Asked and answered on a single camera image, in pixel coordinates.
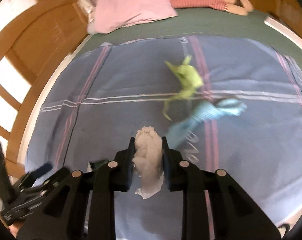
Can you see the blue striped blanket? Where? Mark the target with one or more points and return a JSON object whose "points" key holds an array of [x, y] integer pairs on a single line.
{"points": [[105, 96]]}

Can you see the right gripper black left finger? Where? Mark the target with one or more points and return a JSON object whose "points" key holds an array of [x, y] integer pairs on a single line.
{"points": [[82, 206]]}

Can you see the green bed sheet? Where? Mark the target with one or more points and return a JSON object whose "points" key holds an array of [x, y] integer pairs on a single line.
{"points": [[201, 21]]}

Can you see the pink pillow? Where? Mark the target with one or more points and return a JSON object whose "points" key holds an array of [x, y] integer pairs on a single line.
{"points": [[110, 15]]}

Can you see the white tissue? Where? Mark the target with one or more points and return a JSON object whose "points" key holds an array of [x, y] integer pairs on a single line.
{"points": [[147, 161]]}

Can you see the green paper scrap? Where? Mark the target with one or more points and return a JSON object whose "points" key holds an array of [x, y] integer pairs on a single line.
{"points": [[189, 78]]}

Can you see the light blue cloth wipe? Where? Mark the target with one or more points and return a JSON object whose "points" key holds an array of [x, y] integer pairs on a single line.
{"points": [[205, 111]]}

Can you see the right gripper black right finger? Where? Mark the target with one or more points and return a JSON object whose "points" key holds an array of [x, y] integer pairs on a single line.
{"points": [[214, 201]]}

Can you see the red striped plush doll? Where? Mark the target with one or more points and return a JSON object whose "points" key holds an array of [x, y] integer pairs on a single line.
{"points": [[237, 7]]}

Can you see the wooden bed frame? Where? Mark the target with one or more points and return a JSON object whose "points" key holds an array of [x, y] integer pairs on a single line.
{"points": [[35, 43]]}

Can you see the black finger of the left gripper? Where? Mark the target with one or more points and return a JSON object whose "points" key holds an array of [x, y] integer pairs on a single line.
{"points": [[41, 171]]}

